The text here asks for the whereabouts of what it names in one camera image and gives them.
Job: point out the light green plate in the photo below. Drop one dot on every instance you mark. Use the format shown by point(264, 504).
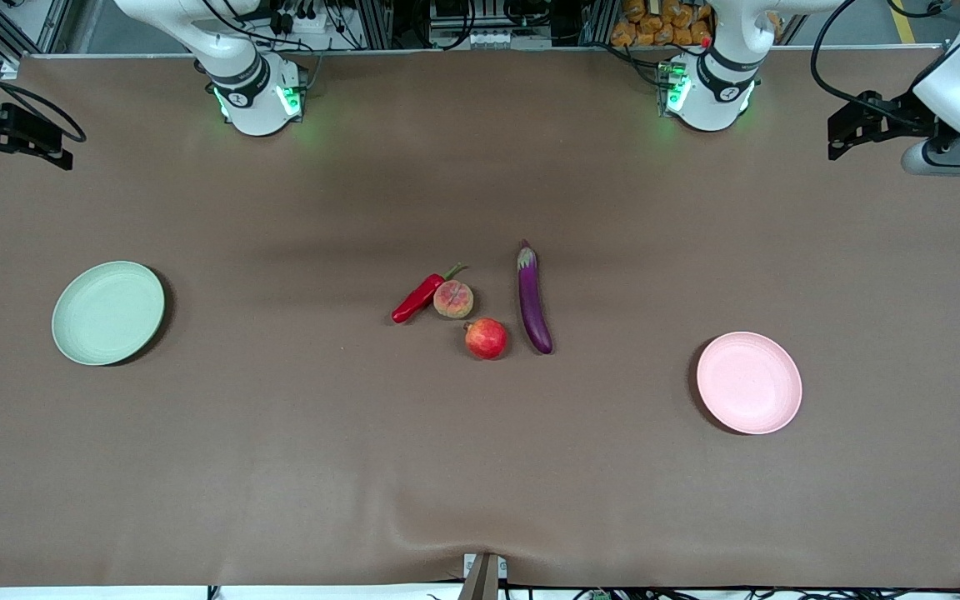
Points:
point(105, 317)

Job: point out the aluminium frame post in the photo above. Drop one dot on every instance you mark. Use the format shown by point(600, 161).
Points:
point(376, 25)

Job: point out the aluminium frame strut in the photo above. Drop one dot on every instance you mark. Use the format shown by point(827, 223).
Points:
point(51, 29)

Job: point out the orange pink peach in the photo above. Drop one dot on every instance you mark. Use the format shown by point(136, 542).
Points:
point(453, 300)

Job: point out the red pomegranate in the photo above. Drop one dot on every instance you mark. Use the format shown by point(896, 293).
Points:
point(486, 339)

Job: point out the bag of orange fruit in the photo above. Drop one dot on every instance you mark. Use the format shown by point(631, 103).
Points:
point(655, 29)

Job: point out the red chili pepper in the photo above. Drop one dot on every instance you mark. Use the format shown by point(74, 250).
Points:
point(417, 298)

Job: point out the pink plate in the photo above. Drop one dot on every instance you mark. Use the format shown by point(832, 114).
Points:
point(748, 383)

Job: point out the white power strip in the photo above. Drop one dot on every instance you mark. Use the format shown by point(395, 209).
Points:
point(301, 23)

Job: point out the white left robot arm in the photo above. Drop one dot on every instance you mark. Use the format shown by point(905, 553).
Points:
point(713, 100)

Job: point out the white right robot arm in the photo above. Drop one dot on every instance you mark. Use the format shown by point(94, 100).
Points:
point(255, 100)

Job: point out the white terminal block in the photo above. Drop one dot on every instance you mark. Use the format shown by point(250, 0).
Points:
point(492, 38)

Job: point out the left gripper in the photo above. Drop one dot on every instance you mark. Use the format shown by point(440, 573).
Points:
point(894, 113)

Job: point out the brown table cloth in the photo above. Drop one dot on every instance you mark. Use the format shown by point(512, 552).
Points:
point(480, 467)

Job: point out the purple eggplant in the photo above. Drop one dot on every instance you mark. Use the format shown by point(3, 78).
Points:
point(532, 308)

